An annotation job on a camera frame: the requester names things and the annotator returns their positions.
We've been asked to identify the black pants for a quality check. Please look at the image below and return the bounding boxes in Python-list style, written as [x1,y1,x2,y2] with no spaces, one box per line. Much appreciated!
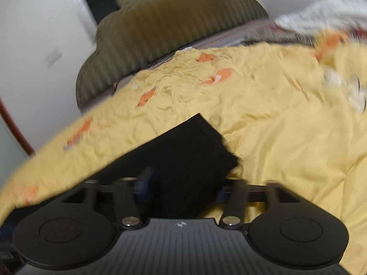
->
[91,114,238,219]

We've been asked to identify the yellow carrot print bedsheet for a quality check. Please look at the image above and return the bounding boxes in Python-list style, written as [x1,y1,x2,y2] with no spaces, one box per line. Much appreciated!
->
[1,42,366,274]

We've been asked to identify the striped mattress edge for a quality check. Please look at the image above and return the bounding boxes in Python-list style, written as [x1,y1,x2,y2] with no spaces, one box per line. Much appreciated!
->
[111,19,316,93]

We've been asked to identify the olive green padded headboard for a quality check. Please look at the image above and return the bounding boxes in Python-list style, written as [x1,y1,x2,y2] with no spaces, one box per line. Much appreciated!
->
[75,0,268,109]

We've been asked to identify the white patterned blanket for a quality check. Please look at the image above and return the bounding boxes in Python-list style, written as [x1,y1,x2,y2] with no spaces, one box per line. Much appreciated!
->
[274,0,366,34]

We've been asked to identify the brown wooden door frame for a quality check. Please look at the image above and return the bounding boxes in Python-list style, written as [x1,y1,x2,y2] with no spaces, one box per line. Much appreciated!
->
[0,100,34,155]

